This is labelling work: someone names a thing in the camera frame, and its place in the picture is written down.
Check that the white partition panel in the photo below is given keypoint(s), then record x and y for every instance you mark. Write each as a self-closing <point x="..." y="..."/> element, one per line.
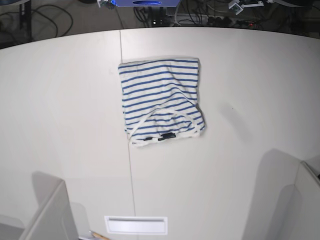
<point x="53" y="220"/>
<point x="290" y="212"/>

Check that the wooden pencil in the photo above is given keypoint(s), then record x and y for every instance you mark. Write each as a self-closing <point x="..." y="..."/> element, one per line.
<point x="96" y="235"/>

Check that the left white partition panel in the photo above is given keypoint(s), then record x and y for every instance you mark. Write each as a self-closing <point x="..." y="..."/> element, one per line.
<point x="53" y="220"/>

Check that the blue white striped T-shirt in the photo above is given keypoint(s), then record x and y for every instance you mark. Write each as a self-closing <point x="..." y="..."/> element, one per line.
<point x="160" y="100"/>

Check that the right white partition panel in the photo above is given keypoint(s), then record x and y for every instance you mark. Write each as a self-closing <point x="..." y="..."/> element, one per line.
<point x="290" y="212"/>

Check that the blue device box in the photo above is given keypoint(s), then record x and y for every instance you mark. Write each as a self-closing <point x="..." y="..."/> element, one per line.
<point x="146" y="3"/>

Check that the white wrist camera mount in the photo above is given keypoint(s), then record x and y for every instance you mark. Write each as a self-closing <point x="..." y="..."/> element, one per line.
<point x="109" y="4"/>
<point x="238" y="6"/>

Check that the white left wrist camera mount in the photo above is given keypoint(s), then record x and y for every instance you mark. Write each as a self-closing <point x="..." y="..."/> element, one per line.
<point x="238" y="6"/>

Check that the white rectangular tray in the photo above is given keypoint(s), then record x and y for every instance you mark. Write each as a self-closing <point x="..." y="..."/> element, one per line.
<point x="136" y="225"/>

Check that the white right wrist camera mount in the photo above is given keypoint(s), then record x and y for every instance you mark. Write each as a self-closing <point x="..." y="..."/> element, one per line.
<point x="109" y="4"/>

